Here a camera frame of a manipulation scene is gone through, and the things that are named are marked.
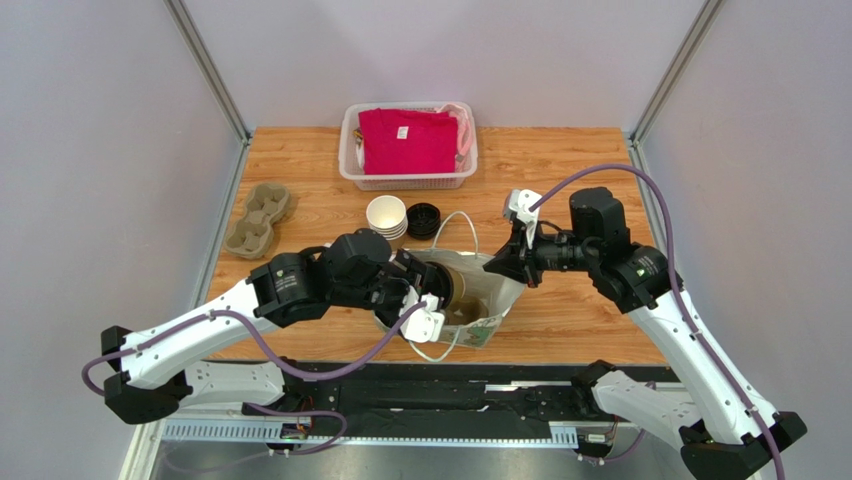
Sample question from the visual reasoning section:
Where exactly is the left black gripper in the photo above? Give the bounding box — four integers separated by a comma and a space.
332, 249, 436, 329

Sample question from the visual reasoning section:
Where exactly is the green paper gift bag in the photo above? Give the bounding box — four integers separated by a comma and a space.
399, 211, 526, 363

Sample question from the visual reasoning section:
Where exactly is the single black lid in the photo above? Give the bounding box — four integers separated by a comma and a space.
424, 261, 455, 310

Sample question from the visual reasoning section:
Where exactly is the single paper cup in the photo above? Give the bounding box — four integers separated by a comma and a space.
446, 267, 474, 311

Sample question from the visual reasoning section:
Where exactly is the brown pulp cup carrier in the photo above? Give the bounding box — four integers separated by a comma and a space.
223, 182, 296, 260
445, 295, 489, 325

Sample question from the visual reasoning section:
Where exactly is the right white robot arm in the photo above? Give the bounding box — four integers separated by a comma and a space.
485, 187, 807, 479

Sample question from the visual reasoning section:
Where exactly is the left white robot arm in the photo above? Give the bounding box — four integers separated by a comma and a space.
95, 229, 448, 425

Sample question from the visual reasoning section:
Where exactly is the stack of paper cups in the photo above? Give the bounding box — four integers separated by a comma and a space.
365, 195, 408, 240

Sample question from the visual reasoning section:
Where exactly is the stack of black lids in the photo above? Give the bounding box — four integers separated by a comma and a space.
406, 202, 442, 240

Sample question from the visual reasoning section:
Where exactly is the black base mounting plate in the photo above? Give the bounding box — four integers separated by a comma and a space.
269, 363, 618, 440

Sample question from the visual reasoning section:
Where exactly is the white plastic basket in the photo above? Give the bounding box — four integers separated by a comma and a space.
338, 101, 478, 190

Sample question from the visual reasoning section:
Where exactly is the red folded shirt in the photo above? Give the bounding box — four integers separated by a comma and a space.
358, 108, 458, 175

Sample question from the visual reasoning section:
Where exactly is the pink cloth in basket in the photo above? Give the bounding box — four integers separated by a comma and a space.
435, 103, 474, 162

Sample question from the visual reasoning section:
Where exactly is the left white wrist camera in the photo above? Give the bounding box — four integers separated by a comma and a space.
399, 292, 446, 343

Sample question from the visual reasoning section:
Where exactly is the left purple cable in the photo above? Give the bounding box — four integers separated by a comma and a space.
81, 302, 431, 457

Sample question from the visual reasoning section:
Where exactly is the purple cable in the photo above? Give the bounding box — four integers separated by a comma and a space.
529, 163, 790, 480
81, 302, 431, 457

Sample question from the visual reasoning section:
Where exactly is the aluminium frame rail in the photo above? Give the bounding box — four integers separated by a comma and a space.
139, 373, 745, 449

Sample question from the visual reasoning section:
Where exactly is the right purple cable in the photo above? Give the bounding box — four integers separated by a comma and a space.
529, 163, 790, 480

